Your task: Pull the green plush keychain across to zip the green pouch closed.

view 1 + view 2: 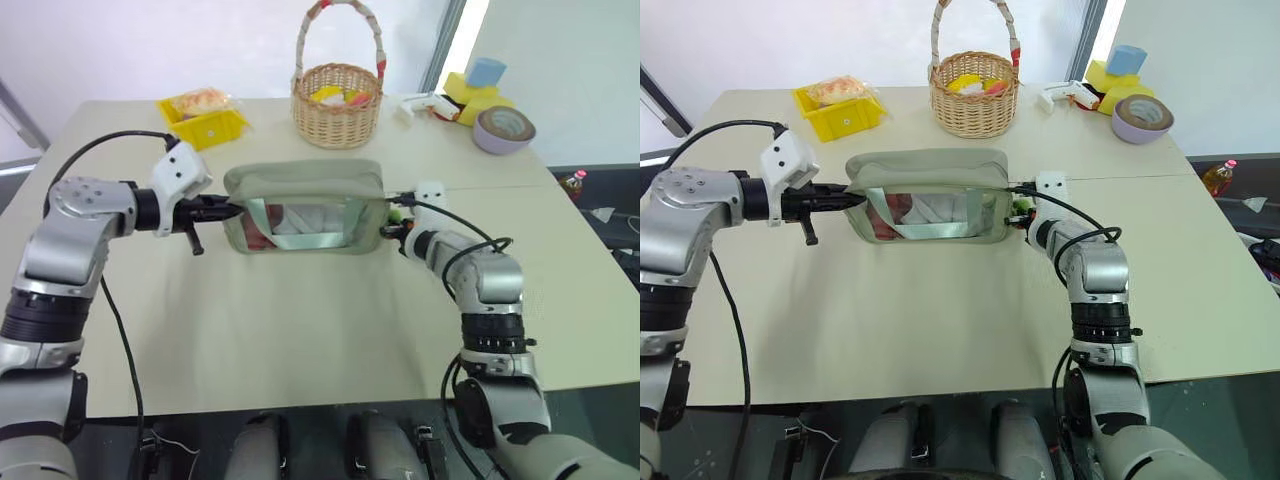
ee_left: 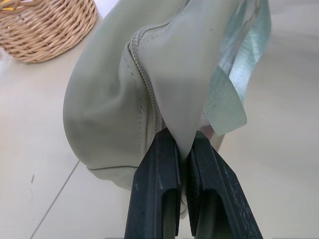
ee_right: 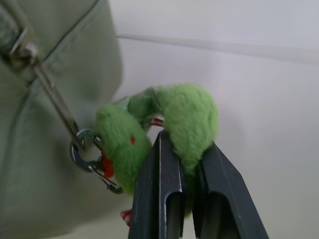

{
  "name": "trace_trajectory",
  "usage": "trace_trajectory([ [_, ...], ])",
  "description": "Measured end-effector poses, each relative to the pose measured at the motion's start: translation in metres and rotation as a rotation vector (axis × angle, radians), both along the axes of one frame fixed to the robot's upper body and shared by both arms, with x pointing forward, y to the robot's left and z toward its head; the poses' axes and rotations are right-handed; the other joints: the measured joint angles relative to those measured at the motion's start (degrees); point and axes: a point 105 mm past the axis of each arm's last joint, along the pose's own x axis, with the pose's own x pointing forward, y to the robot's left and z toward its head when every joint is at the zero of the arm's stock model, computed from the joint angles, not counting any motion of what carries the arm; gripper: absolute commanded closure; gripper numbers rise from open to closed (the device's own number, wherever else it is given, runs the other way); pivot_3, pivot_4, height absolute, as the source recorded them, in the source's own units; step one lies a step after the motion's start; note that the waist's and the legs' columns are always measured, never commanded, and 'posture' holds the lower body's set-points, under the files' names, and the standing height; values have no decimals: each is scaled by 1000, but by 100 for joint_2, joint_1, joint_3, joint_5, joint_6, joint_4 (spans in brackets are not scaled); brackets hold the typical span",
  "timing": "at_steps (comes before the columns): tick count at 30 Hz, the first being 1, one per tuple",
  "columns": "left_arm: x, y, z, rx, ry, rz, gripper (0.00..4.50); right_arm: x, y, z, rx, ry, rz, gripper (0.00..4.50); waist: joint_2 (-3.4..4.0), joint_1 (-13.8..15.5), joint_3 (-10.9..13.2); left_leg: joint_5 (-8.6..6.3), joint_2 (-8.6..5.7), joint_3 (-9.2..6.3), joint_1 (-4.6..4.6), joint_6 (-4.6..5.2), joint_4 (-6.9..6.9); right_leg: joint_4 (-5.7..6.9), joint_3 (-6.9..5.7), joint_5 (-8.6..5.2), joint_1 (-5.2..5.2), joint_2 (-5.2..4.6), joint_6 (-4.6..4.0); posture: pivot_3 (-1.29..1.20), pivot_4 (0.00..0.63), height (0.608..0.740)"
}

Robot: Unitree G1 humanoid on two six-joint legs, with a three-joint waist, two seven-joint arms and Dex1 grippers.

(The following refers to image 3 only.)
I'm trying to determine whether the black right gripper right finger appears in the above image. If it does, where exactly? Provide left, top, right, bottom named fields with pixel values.
left=192, top=143, right=270, bottom=239

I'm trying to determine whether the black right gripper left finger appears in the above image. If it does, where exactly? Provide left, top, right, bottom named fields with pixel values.
left=128, top=130, right=187, bottom=239

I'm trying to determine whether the green pouch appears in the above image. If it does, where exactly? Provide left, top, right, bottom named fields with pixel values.
left=0, top=0, right=136, bottom=239

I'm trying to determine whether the green plush keychain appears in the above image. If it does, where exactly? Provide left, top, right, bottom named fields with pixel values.
left=69, top=83, right=220, bottom=226

